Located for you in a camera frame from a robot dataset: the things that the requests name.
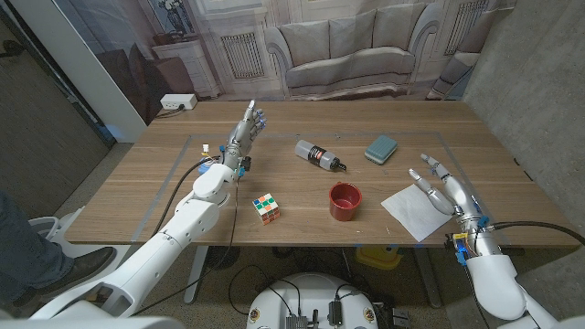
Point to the white paper towel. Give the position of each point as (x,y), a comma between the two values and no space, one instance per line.
(411,215)

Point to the grey table leg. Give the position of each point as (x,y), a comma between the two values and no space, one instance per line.
(195,274)
(428,279)

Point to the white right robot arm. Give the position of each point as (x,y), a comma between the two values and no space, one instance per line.
(496,283)

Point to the person's leg in jeans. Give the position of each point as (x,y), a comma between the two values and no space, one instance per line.
(23,256)

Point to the yellow object under table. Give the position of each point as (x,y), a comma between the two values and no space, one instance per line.
(378,258)

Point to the Rubik's cube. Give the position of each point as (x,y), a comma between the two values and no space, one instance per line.
(266,208)

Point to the grey bottle with black cap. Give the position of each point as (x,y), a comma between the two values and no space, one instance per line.
(315,154)

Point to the black shoe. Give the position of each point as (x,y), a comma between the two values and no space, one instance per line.
(87,265)

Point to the black round fan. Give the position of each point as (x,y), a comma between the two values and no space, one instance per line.
(222,257)

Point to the red cup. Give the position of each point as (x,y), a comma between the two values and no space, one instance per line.
(345,203)

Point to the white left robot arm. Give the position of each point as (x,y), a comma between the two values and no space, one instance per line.
(192,224)

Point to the white power strip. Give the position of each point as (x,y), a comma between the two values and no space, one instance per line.
(178,101)

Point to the white chair base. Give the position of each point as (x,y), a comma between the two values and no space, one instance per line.
(45,228)

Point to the printed living room backdrop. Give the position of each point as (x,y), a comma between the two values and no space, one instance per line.
(347,45)

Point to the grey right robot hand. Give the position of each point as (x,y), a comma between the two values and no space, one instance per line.
(457,196)

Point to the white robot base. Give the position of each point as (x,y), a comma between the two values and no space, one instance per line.
(313,292)

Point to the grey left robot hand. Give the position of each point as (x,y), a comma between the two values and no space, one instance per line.
(242,141)

